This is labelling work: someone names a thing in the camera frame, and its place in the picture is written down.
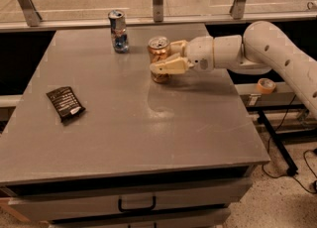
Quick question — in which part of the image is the black metal stand leg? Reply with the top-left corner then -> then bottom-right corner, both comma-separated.
258,110 -> 298,176

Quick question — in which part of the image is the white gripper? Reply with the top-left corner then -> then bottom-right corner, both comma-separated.
150,36 -> 214,74

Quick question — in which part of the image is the grey drawer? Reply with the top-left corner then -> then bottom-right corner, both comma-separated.
49,208 -> 231,228
9,177 -> 252,221

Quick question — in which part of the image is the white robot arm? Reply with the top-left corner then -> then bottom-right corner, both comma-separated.
149,21 -> 317,117

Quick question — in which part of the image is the black snack packet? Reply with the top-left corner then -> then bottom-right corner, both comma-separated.
47,86 -> 85,122

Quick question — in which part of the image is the lower grey drawer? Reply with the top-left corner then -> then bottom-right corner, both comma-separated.
49,208 -> 231,228

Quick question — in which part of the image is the blue silver slim can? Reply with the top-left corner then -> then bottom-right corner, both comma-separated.
108,10 -> 129,54

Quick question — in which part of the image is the orange soda can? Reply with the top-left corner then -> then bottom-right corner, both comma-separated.
148,36 -> 170,84

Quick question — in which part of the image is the black floor cable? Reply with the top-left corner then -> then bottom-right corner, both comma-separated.
261,94 -> 317,195

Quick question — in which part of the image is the left metal glass bracket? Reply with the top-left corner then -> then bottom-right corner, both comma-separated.
17,0 -> 42,27

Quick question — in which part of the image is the masking tape roll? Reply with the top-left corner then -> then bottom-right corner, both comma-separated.
257,78 -> 276,94

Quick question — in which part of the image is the upper grey drawer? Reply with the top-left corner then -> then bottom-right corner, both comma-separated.
9,177 -> 252,221

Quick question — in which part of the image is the black drawer handle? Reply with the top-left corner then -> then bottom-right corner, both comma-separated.
117,196 -> 157,213

